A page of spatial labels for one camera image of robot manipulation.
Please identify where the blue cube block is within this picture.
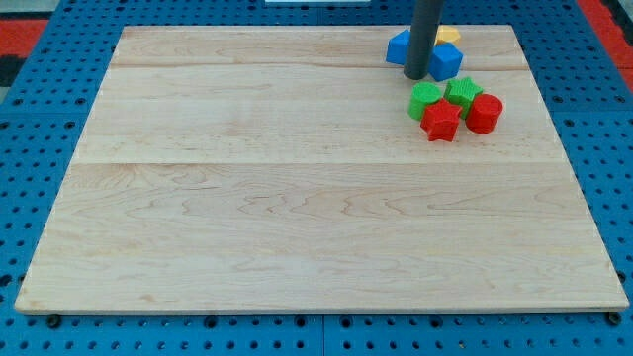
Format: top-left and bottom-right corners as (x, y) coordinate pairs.
(428, 43), (463, 81)

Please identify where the wooden board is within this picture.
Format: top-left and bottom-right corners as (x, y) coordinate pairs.
(15, 25), (629, 315)

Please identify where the green cylinder block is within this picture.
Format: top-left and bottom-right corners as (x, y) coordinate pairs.
(407, 82), (442, 121)

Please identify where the red star block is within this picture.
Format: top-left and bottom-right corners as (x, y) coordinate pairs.
(420, 98), (462, 141)

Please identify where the blue block left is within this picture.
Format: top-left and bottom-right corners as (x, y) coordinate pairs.
(385, 29), (410, 65)

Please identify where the green star block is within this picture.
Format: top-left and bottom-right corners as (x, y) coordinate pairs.
(443, 77), (484, 119)

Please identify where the red cylinder block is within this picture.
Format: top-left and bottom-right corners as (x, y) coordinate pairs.
(466, 94), (503, 134)

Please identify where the yellow block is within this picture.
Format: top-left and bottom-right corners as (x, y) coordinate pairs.
(435, 25), (462, 46)

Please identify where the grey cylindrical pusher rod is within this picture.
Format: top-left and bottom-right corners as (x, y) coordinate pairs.
(404, 0), (444, 80)

